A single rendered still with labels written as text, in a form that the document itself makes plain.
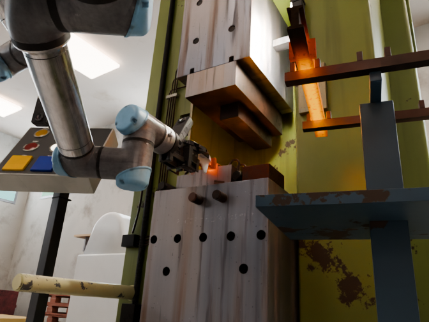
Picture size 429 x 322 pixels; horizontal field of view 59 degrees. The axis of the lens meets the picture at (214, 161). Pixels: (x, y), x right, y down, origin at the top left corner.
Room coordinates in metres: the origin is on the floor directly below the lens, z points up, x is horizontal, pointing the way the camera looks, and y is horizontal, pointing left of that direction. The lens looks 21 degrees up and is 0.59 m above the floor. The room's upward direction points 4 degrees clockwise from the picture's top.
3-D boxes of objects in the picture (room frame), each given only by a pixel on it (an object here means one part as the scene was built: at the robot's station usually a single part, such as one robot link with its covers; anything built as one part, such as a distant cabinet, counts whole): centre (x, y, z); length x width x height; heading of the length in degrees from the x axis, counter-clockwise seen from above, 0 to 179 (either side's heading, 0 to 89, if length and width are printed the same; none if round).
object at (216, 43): (1.28, -0.11, 1.56); 0.42 x 0.39 x 0.40; 148
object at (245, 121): (1.32, -0.12, 1.24); 0.30 x 0.07 x 0.06; 148
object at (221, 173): (1.30, -0.08, 0.96); 0.42 x 0.20 x 0.09; 148
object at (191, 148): (0.97, 0.10, 0.98); 0.12 x 0.08 x 0.09; 148
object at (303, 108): (1.07, -0.30, 1.27); 0.09 x 0.02 x 0.17; 58
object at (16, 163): (1.24, 0.67, 1.01); 0.07 x 0.05 x 0.07; 83
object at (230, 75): (1.30, -0.08, 1.32); 0.42 x 0.20 x 0.10; 148
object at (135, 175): (0.84, 0.20, 0.89); 0.11 x 0.08 x 0.11; 90
